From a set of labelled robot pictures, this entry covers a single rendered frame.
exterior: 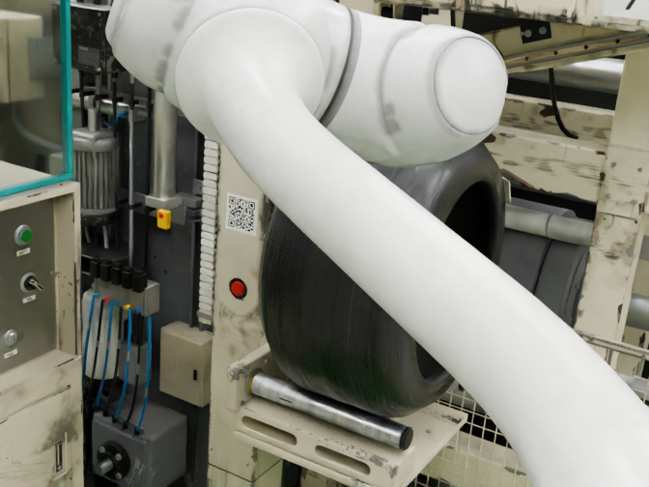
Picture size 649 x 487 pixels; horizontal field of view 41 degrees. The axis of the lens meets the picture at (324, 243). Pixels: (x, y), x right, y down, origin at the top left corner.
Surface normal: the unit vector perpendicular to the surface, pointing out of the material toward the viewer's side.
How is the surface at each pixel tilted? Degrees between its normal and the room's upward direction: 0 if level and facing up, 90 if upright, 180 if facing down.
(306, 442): 90
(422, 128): 118
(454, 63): 63
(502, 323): 46
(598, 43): 90
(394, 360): 102
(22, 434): 90
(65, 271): 90
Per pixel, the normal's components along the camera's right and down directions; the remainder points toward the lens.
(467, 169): 0.84, 0.07
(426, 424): 0.08, -0.94
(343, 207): -0.37, -0.23
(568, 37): -0.51, 0.25
